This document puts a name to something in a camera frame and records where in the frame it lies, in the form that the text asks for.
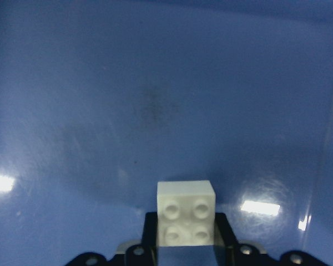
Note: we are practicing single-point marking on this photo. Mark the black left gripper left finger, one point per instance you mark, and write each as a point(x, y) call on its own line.
point(144, 252)

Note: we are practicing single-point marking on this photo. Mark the white block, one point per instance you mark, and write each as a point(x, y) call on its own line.
point(186, 213)

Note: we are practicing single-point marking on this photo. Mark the blue plastic tray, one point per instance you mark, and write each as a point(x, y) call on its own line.
point(101, 100)

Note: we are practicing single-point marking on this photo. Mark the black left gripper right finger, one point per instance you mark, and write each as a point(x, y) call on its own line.
point(229, 251)

